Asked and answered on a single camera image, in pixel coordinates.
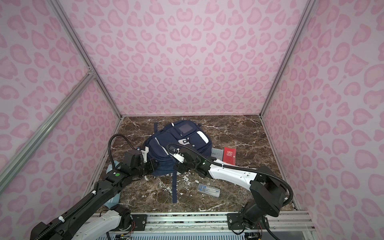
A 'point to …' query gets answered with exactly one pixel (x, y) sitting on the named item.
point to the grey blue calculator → (217, 153)
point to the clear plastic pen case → (209, 190)
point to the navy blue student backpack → (185, 132)
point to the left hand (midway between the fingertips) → (160, 161)
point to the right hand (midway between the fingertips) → (180, 155)
